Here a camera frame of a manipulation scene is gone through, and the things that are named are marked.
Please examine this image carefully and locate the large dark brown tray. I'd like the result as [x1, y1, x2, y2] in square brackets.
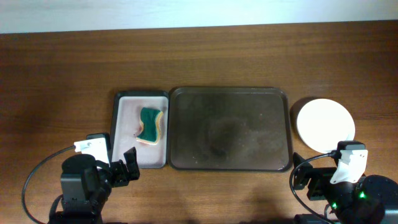
[167, 86, 293, 172]

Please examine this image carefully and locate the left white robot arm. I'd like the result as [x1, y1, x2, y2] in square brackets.
[49, 133, 140, 223]

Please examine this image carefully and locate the small tray with soapy water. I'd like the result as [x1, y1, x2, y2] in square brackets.
[109, 90, 169, 169]

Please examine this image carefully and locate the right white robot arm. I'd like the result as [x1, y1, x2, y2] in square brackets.
[289, 141, 397, 223]

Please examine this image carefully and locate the white plate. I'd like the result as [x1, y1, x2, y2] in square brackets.
[296, 98, 356, 154]

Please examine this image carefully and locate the green yellow scrub sponge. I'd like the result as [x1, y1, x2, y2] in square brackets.
[136, 108, 163, 145]

